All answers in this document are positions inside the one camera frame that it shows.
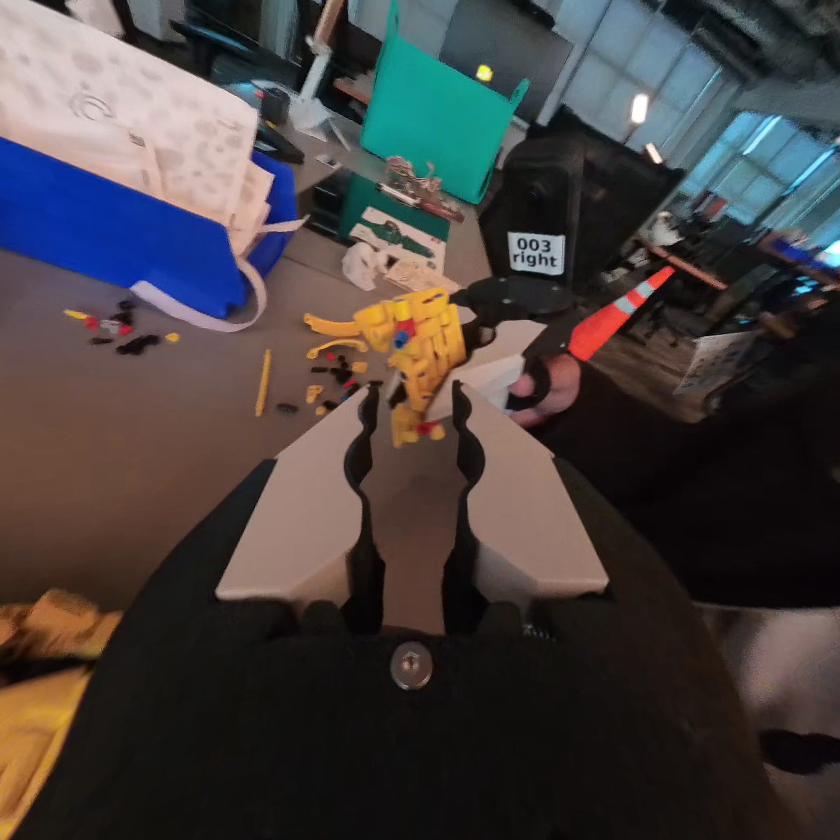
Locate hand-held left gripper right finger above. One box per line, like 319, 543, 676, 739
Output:
443, 382, 611, 634

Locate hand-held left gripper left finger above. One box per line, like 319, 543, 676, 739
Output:
215, 382, 387, 634

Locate yellow hood panel assembly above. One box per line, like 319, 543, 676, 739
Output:
353, 287, 471, 450

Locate yellow toy brick car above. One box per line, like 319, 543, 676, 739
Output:
0, 587, 126, 840

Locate person's right forearm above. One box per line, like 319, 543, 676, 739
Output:
525, 315, 840, 608

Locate wooden desk lamp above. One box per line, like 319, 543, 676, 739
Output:
289, 0, 349, 142

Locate person's right hand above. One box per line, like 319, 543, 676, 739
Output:
508, 354, 584, 429

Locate scatter of small yellow bricks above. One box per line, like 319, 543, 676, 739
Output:
308, 354, 368, 417

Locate orange striped cone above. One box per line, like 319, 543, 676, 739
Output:
567, 266, 677, 363

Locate crumpled white paper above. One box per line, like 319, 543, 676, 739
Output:
341, 241, 388, 291

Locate flat printed sheets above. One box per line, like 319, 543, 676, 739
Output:
348, 206, 447, 293

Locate small wooden model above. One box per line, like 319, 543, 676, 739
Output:
377, 156, 467, 223

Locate teal plastic bin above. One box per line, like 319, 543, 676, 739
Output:
360, 0, 531, 206

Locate large dark screen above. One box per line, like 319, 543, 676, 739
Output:
438, 0, 575, 126

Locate cluster of small mixed bricks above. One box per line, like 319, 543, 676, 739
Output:
63, 298, 181, 357

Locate white striped shirt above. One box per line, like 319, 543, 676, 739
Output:
696, 604, 840, 840

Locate blue bin with paper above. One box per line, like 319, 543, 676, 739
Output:
0, 0, 309, 332

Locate yellow curved frame piece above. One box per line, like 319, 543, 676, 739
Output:
303, 314, 368, 361

